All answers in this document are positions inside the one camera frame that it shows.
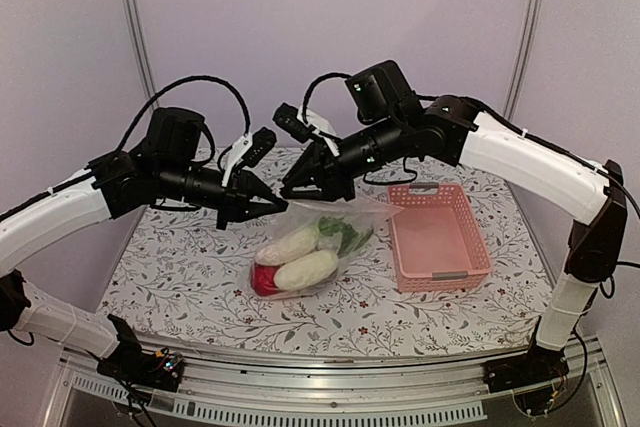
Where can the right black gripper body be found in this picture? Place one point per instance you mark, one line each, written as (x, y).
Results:
(387, 146)

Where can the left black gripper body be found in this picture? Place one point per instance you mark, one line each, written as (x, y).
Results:
(175, 183)

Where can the white radish with green leaf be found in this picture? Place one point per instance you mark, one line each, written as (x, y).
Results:
(338, 240)

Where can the white radish toy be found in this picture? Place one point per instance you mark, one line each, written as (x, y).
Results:
(289, 248)

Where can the clear zip top bag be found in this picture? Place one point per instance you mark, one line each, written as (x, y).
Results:
(363, 212)

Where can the red mushroom toy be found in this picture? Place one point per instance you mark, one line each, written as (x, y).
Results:
(262, 280)

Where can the pink plastic basket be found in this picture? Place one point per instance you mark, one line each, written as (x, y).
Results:
(436, 241)

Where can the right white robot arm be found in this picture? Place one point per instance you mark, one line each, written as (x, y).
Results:
(463, 131)

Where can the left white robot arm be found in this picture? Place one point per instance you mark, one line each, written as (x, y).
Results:
(108, 188)

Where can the floral table mat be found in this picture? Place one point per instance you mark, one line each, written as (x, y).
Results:
(180, 277)

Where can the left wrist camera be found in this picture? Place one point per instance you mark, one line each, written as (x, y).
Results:
(179, 137)

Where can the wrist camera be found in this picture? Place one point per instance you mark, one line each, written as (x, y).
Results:
(179, 137)
(380, 92)

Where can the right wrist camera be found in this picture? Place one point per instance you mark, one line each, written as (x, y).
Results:
(380, 92)

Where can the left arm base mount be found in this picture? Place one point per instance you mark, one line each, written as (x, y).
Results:
(160, 370)

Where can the front aluminium rail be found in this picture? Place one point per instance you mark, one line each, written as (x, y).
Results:
(235, 387)

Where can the left aluminium frame post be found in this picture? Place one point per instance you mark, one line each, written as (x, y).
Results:
(135, 29)

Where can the aluminium frame post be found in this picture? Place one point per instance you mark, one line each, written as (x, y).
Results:
(526, 43)
(135, 29)

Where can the right aluminium frame post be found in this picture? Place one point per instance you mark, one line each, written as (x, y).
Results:
(526, 43)

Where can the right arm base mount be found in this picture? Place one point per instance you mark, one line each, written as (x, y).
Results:
(535, 378)

